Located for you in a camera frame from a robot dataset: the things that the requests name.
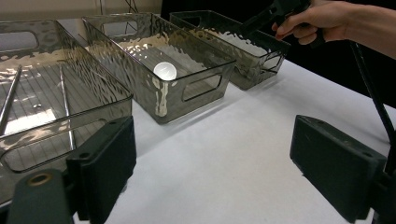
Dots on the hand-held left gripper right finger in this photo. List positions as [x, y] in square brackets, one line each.
[336, 168]

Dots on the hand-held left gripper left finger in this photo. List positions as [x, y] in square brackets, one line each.
[106, 168]

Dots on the smoky clear plastic bin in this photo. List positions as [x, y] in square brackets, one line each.
[186, 62]
[249, 49]
[40, 87]

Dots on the metal chopstick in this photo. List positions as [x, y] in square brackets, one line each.
[66, 105]
[9, 98]

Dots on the white ceramic spoon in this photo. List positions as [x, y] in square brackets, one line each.
[165, 71]

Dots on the white table sheet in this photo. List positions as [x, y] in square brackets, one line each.
[218, 161]

